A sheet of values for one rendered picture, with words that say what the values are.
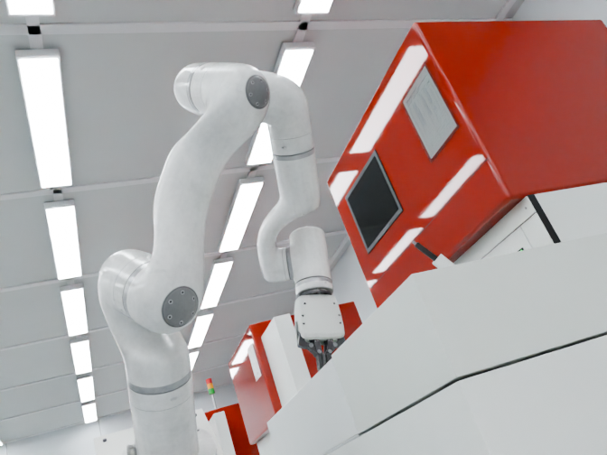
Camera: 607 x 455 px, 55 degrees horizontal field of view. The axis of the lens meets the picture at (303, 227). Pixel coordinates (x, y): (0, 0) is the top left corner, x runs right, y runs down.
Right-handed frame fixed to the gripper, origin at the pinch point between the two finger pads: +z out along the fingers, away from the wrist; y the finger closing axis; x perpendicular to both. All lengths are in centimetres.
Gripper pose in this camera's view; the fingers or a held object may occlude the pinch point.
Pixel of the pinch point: (324, 365)
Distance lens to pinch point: 125.2
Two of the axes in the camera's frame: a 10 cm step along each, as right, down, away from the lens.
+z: 1.2, 8.7, -4.8
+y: -9.6, -0.3, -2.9
